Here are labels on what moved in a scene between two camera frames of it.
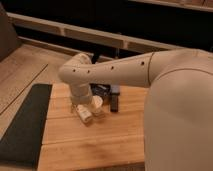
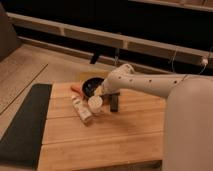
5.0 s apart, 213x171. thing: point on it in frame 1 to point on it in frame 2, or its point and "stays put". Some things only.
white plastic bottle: [84, 112] stays put
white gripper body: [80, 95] to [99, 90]
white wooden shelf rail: [76, 30] stays put
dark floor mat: [20, 147] stays put
